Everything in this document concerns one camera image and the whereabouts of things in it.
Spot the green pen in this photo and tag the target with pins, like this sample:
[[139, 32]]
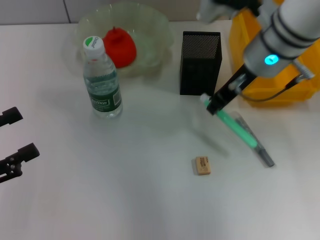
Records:
[[237, 128]]

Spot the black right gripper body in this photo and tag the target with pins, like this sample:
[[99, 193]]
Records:
[[233, 88]]

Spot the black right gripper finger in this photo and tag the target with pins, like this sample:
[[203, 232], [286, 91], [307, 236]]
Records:
[[215, 106]]

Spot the pale green glass fruit bowl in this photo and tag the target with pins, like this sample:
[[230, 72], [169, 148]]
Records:
[[152, 42]]

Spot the yellow plastic bin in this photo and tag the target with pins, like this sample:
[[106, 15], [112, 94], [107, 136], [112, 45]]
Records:
[[300, 85]]

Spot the red pumpkin-shaped toy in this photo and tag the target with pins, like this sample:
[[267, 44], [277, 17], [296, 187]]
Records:
[[122, 50]]

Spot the grey marker pen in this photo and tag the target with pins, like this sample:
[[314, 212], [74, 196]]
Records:
[[266, 158]]

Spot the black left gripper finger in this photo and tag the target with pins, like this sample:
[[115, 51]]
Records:
[[23, 153], [11, 117]]

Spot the black mesh pen holder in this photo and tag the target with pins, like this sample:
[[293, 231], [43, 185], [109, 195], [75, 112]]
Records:
[[198, 67]]

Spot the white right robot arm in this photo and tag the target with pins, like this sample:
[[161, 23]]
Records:
[[287, 32]]

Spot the beige eraser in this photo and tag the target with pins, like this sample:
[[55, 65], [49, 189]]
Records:
[[203, 165]]

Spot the clear water bottle green label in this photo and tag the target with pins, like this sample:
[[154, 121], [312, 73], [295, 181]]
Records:
[[102, 85]]

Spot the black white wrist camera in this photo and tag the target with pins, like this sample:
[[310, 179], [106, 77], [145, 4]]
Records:
[[225, 7]]

